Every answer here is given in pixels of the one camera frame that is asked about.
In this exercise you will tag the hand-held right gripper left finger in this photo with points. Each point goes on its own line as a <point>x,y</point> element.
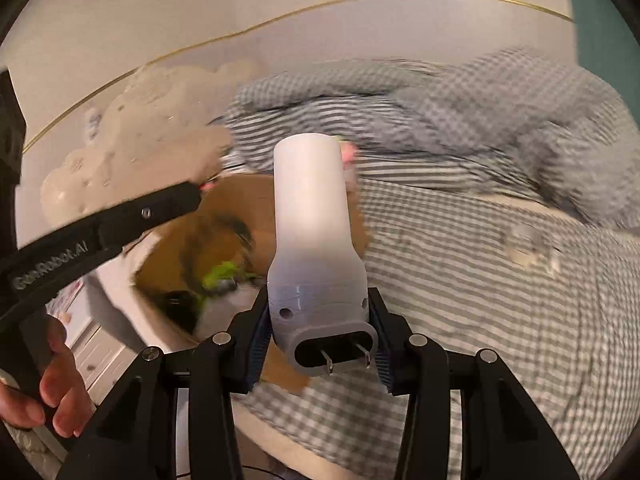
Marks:
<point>256,355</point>

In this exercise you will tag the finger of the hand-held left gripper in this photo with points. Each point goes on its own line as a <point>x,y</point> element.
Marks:
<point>155,210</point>

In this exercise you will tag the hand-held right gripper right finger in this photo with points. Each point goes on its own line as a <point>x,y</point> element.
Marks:
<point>384,365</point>

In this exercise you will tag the brown cardboard box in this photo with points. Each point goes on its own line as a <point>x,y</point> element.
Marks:
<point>230,195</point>

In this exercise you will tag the green wet wipes pack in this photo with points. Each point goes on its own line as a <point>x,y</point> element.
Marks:
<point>220,276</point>

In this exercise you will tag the white plug-in night light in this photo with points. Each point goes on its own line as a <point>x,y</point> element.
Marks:
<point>310,210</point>

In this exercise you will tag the person's left hand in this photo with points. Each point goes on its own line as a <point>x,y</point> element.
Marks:
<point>60,375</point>

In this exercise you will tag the beige tufted headboard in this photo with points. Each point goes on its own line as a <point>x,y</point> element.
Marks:
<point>150,125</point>

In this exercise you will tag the white drawer cabinet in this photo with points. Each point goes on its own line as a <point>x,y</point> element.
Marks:
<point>97,355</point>

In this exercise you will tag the grey checked bed sheet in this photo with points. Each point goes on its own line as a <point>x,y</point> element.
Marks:
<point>475,310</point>

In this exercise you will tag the pink toy with yellow top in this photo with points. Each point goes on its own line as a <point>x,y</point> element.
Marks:
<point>349,154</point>

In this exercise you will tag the grey striped duvet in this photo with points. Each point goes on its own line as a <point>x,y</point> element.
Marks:
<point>450,110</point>

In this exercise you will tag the teal curtain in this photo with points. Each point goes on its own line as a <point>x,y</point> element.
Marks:
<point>600,25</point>

